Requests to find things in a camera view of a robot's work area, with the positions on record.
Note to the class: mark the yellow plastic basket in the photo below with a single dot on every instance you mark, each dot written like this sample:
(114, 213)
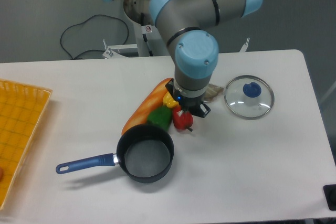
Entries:
(22, 107)

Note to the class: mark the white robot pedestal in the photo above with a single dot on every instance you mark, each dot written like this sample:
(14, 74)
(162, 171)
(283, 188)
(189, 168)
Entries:
(137, 12)

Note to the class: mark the yellow bell pepper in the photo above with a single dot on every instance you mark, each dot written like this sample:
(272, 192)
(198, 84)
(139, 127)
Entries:
(169, 101)

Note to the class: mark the black object table corner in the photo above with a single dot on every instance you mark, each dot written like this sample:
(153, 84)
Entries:
(330, 192)

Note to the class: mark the black pot blue handle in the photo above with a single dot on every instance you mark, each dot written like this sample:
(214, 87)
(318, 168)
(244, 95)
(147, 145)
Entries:
(144, 152)

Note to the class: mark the glass lid blue knob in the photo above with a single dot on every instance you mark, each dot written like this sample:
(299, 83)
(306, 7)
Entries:
(249, 97)

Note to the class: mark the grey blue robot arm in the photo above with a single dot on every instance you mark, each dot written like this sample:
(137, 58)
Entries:
(182, 25)

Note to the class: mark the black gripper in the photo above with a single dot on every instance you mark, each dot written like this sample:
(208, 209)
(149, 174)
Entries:
(189, 100)

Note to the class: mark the green bell pepper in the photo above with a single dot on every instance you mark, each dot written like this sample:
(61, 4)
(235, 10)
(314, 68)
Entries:
(160, 117)

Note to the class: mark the toast slice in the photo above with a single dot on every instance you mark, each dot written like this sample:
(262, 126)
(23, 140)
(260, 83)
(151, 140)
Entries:
(212, 92)

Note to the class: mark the orange baguette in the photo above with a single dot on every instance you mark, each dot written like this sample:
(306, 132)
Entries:
(153, 101)

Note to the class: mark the red bell pepper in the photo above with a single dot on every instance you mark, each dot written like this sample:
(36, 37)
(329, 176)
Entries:
(182, 119)

